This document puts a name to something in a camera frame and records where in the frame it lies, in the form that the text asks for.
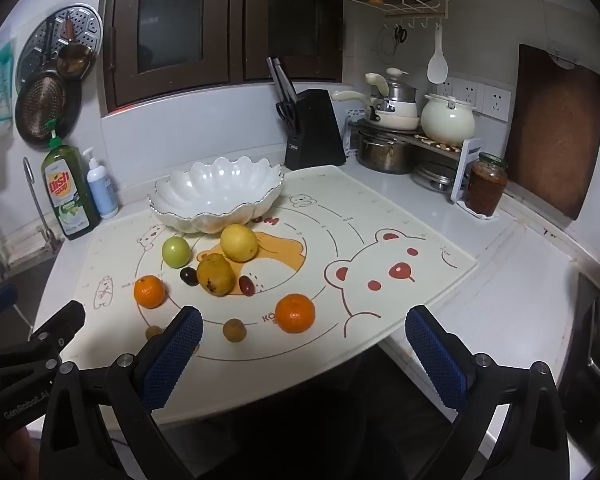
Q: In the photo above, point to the bear print silicone mat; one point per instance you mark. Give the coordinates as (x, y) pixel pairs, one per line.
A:
(380, 210)

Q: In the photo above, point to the large steel pot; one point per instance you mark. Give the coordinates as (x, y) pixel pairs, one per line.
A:
(385, 152)

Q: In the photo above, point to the white blue pump bottle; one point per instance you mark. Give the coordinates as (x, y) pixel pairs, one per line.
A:
(101, 187)

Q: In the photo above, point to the metal corner shelf rack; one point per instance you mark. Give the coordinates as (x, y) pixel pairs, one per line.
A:
(467, 160)

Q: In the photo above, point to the dark red jujube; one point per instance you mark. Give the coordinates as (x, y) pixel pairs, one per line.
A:
(247, 285)

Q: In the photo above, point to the green dish soap bottle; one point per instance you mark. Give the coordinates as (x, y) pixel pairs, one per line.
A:
(70, 190)

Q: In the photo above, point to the white scalloped bowl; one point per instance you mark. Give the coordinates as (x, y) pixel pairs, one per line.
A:
(215, 190)

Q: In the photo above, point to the brown wooden cutting board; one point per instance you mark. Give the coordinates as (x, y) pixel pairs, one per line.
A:
(555, 130)

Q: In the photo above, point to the white rice paddle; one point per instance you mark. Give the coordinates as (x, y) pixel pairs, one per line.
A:
(436, 67)

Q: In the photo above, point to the round dark mesh strainer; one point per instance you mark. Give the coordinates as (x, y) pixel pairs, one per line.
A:
(40, 107)

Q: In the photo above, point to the green round fruit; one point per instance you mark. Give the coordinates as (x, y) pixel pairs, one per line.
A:
(175, 251)

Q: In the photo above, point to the yellow lemon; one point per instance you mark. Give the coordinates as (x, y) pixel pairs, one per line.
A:
(238, 242)

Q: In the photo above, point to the black knife block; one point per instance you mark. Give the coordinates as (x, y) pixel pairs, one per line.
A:
(315, 132)

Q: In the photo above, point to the steel pot lids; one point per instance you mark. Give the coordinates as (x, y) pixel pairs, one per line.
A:
(432, 175)

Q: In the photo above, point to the brown wooden window frame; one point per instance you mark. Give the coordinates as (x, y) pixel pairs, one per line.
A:
(235, 25)

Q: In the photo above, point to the yellow brown pear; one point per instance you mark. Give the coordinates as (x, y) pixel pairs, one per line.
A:
(215, 274)

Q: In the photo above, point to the white wall socket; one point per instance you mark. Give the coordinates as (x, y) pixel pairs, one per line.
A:
(496, 102)
(450, 89)
(468, 92)

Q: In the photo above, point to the perforated steel steamer tray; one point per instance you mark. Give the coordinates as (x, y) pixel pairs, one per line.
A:
(87, 25)

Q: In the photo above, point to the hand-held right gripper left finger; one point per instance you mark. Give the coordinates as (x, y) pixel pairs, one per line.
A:
(172, 355)

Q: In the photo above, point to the small hanging scissors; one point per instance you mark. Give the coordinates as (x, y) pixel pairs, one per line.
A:
(400, 34)

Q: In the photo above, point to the glass jar with brown paste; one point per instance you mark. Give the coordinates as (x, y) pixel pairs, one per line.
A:
(486, 187)

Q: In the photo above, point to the brown longan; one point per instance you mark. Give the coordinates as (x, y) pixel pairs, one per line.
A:
(234, 330)
(153, 332)

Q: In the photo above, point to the steel faucet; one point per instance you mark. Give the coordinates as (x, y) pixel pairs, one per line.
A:
(37, 205)

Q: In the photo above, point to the black gas stove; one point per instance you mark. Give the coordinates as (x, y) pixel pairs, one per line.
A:
(597, 340)

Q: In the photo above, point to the black kitchen scissors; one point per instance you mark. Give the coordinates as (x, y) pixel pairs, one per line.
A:
(286, 112)

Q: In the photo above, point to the cream round kettle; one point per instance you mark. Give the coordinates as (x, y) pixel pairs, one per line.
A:
(447, 120)

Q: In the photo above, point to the wooden trivet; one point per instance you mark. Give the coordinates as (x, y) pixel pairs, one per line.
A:
(437, 142)

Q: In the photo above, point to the small copper pot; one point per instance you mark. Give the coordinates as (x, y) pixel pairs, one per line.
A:
(72, 60)

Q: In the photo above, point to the orange mandarin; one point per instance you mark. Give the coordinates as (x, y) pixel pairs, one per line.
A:
(294, 313)
(150, 291)

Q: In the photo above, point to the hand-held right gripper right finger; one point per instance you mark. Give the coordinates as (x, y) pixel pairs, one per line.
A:
(437, 360)

